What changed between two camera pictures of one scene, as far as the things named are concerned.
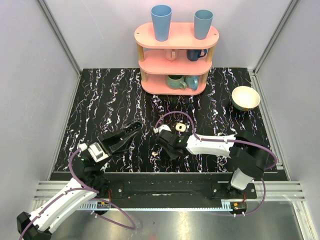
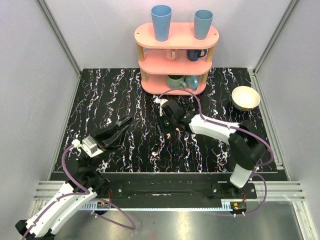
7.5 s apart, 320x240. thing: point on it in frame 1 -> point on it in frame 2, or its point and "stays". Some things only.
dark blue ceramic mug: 193,55 stays
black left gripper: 105,143 -> 99,139
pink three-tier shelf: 177,66 stays
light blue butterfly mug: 192,82 stays
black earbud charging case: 132,129 -> 124,120
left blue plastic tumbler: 161,14 stays
